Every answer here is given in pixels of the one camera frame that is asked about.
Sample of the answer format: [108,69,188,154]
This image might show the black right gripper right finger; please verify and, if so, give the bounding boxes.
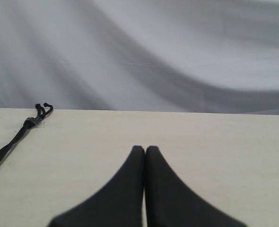
[145,146,245,227]

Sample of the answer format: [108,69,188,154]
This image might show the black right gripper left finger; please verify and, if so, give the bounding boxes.
[49,146,145,227]

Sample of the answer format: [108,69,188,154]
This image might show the white backdrop cloth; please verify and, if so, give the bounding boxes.
[0,0,279,114]

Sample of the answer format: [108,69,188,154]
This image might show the grey metal cable clamp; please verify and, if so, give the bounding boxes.
[24,116,42,127]

